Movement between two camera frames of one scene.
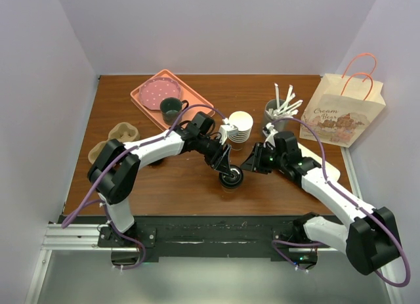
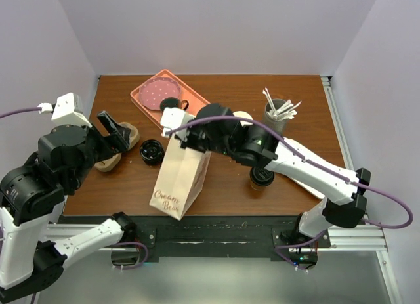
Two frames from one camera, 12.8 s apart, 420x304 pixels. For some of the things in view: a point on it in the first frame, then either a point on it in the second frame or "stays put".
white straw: (277, 97) to (266, 91)
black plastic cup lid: (232, 180) to (261, 176)
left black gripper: (222, 160) to (119, 142)
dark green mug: (170, 109) stays put
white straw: (289, 94) to (286, 106)
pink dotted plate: (152, 90) stays put
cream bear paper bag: (338, 108) to (181, 178)
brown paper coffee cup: (237, 188) to (256, 186)
